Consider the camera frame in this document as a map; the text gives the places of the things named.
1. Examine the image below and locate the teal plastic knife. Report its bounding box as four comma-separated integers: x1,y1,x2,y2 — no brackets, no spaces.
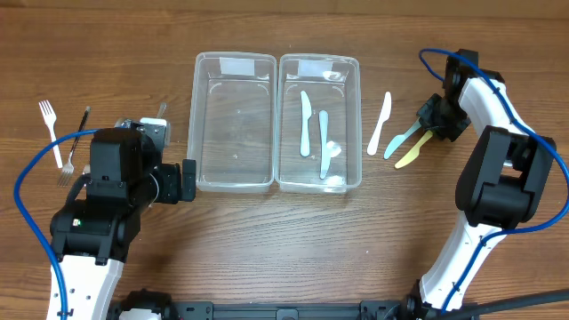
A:
383,119,421,160

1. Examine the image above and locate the yellow plastic knife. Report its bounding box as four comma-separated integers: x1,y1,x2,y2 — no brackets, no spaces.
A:
394,131,433,169

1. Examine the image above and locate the white plastic knife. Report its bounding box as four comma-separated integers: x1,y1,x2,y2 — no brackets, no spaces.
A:
366,92,392,156

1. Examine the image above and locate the pale blue plastic knife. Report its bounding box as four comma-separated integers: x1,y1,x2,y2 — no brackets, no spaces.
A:
318,110,331,180

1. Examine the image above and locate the light blue plastic knife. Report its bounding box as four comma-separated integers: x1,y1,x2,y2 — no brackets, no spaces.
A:
300,91,312,157

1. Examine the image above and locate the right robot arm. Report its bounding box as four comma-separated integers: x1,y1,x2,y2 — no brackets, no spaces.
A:
392,49,568,319

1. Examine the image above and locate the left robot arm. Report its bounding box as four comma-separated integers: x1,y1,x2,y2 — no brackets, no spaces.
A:
47,117,196,319

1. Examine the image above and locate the left clear plastic container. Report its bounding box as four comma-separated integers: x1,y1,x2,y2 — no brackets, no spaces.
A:
187,52,276,194

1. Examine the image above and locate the clear plastic container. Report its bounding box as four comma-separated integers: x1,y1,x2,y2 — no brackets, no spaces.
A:
273,53,363,194
187,52,276,194

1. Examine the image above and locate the right clear plastic container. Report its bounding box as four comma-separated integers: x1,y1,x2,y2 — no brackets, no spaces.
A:
273,53,363,194

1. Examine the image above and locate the white plastic fork far left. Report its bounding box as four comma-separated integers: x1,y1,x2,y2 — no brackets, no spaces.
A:
39,100,63,169

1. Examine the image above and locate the right blue cable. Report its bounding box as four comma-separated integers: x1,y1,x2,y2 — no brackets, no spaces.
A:
418,47,569,315

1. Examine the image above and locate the blue cable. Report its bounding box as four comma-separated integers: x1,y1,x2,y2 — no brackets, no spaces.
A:
12,127,101,320
418,47,569,315

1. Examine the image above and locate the black-handled metal fork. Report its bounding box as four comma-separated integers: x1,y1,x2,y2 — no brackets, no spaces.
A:
57,106,91,187

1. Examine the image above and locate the left blue cable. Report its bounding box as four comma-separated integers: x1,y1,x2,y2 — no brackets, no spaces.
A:
12,127,101,320

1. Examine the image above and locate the black cable bottom right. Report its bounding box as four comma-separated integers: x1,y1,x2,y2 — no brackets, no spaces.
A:
429,288,569,320

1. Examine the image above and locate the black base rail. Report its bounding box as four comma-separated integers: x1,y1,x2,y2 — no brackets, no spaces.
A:
106,288,428,320

